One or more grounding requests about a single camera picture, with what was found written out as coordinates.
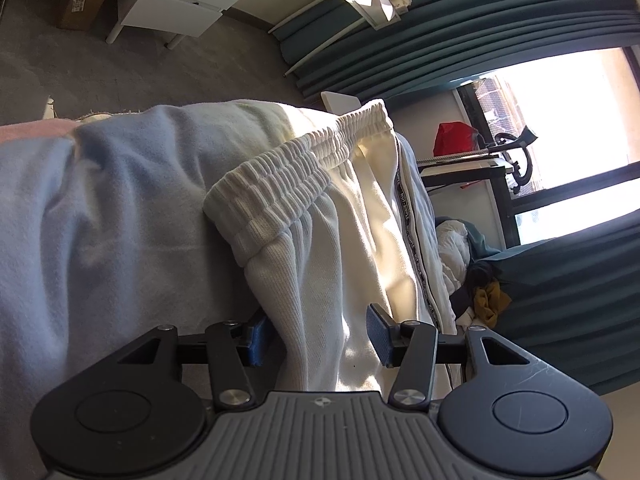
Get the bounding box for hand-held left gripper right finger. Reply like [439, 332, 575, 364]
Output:
[366, 304, 538, 408]

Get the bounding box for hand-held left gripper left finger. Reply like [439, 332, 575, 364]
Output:
[117, 310, 275, 408]

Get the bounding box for cream sweatpants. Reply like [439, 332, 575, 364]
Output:
[202, 100, 458, 393]

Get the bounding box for white comforter pile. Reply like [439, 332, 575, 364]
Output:
[434, 217, 481, 306]

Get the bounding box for dark garment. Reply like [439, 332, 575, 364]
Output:
[449, 259, 507, 322]

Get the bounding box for mustard garment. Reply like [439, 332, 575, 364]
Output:
[472, 280, 514, 329]

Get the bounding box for blue-grey cloth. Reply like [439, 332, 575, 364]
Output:
[464, 219, 502, 262]

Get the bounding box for pastel tie-dye duvet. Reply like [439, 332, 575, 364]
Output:
[0, 99, 443, 480]

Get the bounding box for red bag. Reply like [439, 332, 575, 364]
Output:
[432, 121, 481, 158]

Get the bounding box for window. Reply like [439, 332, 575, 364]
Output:
[457, 45, 640, 248]

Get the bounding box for cardboard box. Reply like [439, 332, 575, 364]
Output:
[56, 0, 119, 31]

